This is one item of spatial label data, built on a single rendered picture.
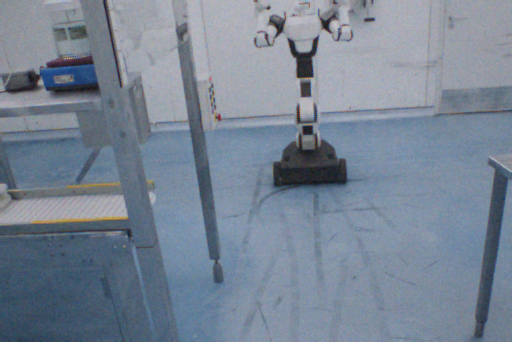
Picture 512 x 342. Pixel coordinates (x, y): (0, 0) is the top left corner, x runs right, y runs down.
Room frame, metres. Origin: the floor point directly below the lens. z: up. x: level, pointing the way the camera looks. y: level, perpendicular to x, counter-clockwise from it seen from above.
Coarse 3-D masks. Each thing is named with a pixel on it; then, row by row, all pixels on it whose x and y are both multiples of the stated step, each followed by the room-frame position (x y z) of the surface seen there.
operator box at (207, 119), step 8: (200, 80) 2.21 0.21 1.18; (208, 80) 2.23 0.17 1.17; (200, 88) 2.21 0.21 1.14; (200, 96) 2.21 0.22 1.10; (208, 96) 2.20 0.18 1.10; (200, 104) 2.21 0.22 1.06; (208, 104) 2.20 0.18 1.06; (208, 112) 2.20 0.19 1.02; (216, 112) 2.34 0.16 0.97; (208, 120) 2.20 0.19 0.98; (216, 120) 2.32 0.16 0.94; (208, 128) 2.20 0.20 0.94
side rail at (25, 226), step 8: (0, 224) 1.36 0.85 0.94; (8, 224) 1.35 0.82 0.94; (16, 224) 1.35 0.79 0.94; (24, 224) 1.35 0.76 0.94; (32, 224) 1.34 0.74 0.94; (40, 224) 1.34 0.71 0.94; (48, 224) 1.34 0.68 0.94; (56, 224) 1.34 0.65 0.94; (64, 224) 1.33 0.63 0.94; (72, 224) 1.33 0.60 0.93; (80, 224) 1.33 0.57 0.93; (88, 224) 1.32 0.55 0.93; (96, 224) 1.32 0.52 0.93; (104, 224) 1.32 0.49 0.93; (112, 224) 1.32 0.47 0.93; (120, 224) 1.31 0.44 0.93; (128, 224) 1.31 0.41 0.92; (0, 232) 1.36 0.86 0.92; (8, 232) 1.35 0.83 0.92
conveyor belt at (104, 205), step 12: (12, 204) 1.59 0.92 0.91; (24, 204) 1.58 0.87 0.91; (36, 204) 1.57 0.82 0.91; (48, 204) 1.56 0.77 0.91; (60, 204) 1.55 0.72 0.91; (72, 204) 1.54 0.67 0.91; (84, 204) 1.53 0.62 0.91; (96, 204) 1.52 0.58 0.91; (108, 204) 1.51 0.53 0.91; (120, 204) 1.50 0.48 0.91; (0, 216) 1.50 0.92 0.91; (12, 216) 1.49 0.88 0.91; (24, 216) 1.48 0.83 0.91; (36, 216) 1.47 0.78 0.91; (48, 216) 1.46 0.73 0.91; (60, 216) 1.45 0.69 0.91; (72, 216) 1.44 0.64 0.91; (84, 216) 1.43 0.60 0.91; (96, 216) 1.42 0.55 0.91; (108, 216) 1.41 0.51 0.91; (108, 228) 1.34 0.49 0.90; (120, 228) 1.33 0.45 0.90
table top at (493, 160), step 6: (492, 156) 1.64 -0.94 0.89; (498, 156) 1.63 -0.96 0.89; (504, 156) 1.63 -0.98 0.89; (510, 156) 1.62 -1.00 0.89; (492, 162) 1.61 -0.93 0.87; (498, 162) 1.58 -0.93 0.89; (504, 162) 1.57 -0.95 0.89; (510, 162) 1.57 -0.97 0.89; (498, 168) 1.57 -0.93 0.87; (504, 168) 1.53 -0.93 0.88; (510, 168) 1.52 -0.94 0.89; (504, 174) 1.53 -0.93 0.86; (510, 174) 1.49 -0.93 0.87
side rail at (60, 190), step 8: (152, 184) 1.58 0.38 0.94; (8, 192) 1.64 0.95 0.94; (16, 192) 1.64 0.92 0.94; (24, 192) 1.63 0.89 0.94; (32, 192) 1.63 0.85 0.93; (40, 192) 1.63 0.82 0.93; (48, 192) 1.62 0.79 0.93; (56, 192) 1.62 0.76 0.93; (64, 192) 1.62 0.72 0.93; (72, 192) 1.61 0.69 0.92; (80, 192) 1.61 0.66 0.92; (88, 192) 1.61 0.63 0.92; (96, 192) 1.60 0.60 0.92; (104, 192) 1.60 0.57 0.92; (112, 192) 1.60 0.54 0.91
